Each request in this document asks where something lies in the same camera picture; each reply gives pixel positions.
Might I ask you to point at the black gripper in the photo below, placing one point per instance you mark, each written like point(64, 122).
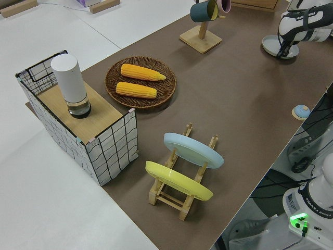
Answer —
point(284, 43)

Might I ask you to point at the gray plate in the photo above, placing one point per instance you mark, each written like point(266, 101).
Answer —
point(269, 44)

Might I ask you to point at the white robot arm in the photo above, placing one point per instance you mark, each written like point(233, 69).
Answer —
point(312, 34)

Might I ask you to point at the light blue plate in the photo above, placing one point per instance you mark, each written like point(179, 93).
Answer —
point(192, 151)

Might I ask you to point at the yellow plate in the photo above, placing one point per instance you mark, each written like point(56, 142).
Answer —
point(177, 179)

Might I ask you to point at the blue wooden desk bell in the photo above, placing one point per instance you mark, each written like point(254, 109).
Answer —
point(301, 111)

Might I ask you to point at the pink mug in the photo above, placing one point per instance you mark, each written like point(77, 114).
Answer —
point(225, 5)

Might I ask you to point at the brown table mat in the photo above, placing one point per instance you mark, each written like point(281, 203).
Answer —
point(221, 104)

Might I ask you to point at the wooden mug tree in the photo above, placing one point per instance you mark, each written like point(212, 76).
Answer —
point(200, 41)

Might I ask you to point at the dark blue mug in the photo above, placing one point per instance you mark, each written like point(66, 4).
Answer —
point(199, 11)

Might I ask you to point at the yellow corn cob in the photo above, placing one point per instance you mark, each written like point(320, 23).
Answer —
point(141, 72)
point(135, 90)

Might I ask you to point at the brown wicker basket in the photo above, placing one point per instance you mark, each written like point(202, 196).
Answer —
point(141, 102)

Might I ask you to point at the wooden block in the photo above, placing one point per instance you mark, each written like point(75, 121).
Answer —
point(18, 7)
point(104, 5)

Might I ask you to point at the wooden dish rack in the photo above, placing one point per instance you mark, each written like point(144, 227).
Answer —
point(169, 201)

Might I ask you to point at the purple box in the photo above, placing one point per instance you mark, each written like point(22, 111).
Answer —
point(88, 2)

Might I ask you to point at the white cylinder with glass base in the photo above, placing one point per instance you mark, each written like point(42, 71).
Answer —
point(69, 78)

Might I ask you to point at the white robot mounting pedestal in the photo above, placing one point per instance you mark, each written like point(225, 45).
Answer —
point(262, 234)

